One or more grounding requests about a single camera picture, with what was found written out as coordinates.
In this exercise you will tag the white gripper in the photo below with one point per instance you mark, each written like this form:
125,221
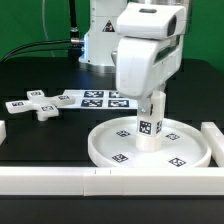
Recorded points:
142,65

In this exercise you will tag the white round table top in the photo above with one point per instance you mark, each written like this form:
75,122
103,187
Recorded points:
113,144

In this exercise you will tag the white cross-shaped table base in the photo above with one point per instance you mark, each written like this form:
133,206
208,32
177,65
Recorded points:
45,107

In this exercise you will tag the white marker sheet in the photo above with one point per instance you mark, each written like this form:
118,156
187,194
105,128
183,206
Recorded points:
99,99

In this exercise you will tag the white right fence rail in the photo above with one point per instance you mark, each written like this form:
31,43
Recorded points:
215,139

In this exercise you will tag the white fence rail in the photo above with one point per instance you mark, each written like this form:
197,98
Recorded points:
2,131
215,139
110,181

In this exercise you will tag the white front fence rail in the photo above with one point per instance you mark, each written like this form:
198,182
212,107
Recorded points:
110,181

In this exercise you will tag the white left fence rail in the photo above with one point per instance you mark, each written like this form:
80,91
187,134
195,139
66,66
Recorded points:
2,131

